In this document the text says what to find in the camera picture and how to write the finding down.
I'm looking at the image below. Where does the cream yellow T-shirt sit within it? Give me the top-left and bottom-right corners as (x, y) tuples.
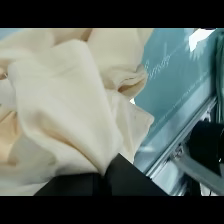
(0, 28), (156, 197)

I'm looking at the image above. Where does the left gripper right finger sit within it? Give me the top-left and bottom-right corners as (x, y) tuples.
(104, 152), (168, 197)

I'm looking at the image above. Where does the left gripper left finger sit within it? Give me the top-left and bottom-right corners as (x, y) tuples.
(33, 172), (113, 197)

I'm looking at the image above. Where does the silver frame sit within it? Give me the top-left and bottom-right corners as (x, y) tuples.
(134, 96), (224, 197)

